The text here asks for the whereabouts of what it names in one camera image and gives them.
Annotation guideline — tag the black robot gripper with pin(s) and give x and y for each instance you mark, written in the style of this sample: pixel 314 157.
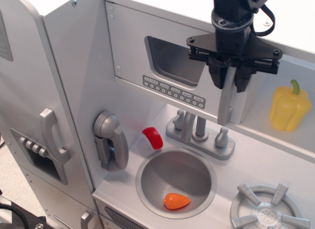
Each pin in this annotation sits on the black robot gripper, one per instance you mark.
pixel 234 44

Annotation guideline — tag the white microwave door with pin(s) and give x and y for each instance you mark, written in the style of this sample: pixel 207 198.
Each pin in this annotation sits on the white microwave door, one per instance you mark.
pixel 151 55

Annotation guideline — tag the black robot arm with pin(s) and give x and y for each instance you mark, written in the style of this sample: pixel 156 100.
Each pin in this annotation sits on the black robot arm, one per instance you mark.
pixel 237 9

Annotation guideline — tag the yellow toy bell pepper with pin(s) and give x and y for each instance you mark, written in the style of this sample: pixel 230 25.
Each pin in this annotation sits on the yellow toy bell pepper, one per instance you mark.
pixel 289 106

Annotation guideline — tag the grey toy faucet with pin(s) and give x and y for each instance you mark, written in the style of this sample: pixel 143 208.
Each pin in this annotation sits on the grey toy faucet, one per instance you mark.
pixel 191 130

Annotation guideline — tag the red toy pepper slice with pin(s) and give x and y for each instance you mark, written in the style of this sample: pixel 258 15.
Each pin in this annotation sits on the red toy pepper slice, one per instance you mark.
pixel 153 137

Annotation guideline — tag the grey round sink bowl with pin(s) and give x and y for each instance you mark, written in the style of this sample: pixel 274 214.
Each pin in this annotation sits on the grey round sink bowl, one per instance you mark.
pixel 176 170

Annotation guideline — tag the grey toy stove burner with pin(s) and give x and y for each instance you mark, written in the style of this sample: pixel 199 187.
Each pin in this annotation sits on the grey toy stove burner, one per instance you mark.
pixel 266 207

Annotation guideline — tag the orange toy carrot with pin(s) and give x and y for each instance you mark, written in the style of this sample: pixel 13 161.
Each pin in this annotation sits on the orange toy carrot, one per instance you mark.
pixel 175 201

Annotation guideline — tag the white toy fridge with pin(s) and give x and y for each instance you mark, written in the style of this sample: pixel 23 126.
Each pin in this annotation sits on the white toy fridge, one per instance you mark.
pixel 29 83

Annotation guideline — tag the black equipment bottom left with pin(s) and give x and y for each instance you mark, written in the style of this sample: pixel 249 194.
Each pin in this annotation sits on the black equipment bottom left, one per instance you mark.
pixel 12 216

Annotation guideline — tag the grey toy wall phone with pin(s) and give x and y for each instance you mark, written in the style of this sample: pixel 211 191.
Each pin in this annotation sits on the grey toy wall phone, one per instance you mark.
pixel 110 141

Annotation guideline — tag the grey fridge door handle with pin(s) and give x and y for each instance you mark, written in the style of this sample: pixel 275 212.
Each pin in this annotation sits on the grey fridge door handle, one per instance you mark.
pixel 47 121

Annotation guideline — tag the grey lower fridge handle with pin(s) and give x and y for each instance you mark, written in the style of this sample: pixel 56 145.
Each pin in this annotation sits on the grey lower fridge handle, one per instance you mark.
pixel 87 220

